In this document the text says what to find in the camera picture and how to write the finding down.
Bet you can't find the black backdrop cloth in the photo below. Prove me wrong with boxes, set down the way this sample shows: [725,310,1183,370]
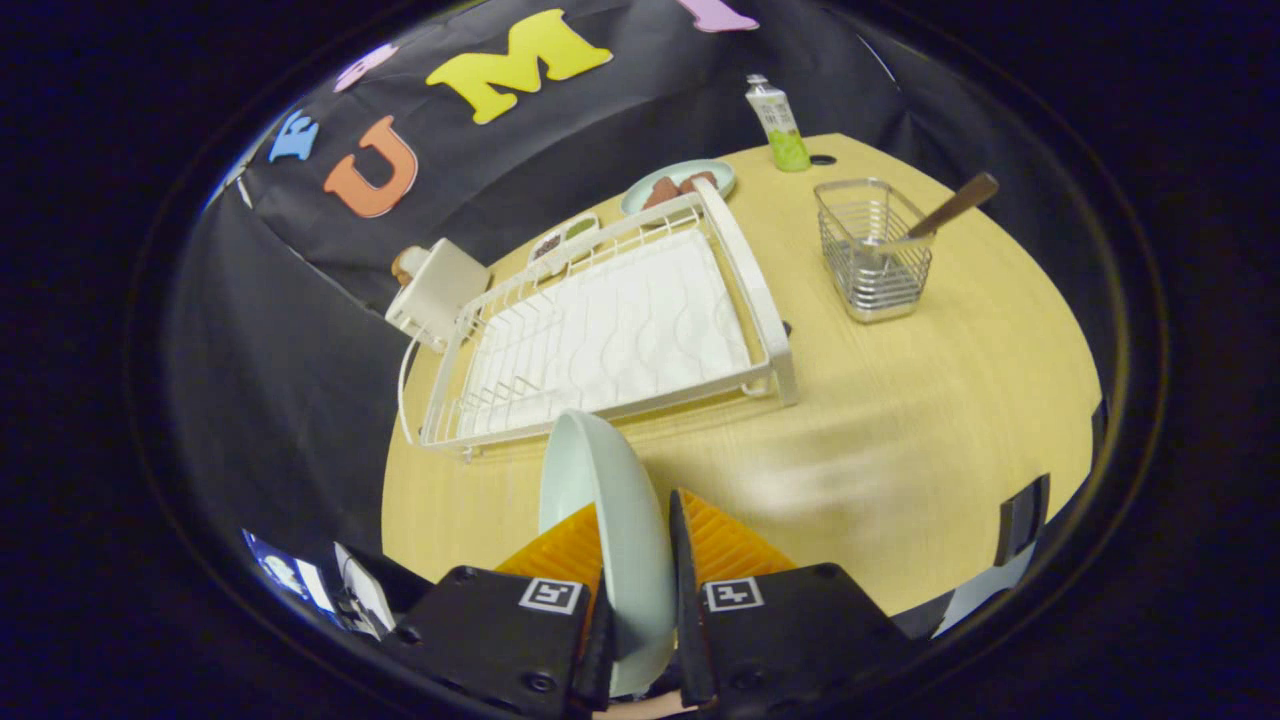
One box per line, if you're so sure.
[160,0,961,591]

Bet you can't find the pale green plate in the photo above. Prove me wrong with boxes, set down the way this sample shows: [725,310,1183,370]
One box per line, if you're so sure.
[538,409,679,698]

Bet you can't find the metal wire basket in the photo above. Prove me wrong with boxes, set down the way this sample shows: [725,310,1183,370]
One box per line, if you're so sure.
[813,178,936,324]

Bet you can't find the wooden handled spoon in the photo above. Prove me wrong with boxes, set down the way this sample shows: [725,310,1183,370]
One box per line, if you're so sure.
[862,172,1001,251]

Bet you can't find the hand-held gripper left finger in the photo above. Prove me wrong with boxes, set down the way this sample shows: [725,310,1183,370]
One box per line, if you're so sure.
[385,503,616,720]

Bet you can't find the white toaster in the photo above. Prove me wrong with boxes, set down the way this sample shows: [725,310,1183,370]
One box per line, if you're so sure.
[385,238,493,353]

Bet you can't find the small round food dish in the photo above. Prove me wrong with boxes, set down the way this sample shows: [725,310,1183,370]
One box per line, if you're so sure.
[620,159,738,217]

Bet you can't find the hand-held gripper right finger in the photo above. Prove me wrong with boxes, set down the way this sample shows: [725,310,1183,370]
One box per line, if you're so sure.
[668,487,906,716]

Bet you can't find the green and white bottle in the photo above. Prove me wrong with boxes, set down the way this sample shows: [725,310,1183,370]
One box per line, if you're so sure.
[745,74,812,173]

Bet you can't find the white wire dish rack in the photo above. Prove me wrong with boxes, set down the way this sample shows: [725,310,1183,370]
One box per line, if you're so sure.
[398,178,799,461]

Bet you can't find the white condiment tray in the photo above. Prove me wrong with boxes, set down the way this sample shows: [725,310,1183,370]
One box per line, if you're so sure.
[527,212,603,266]

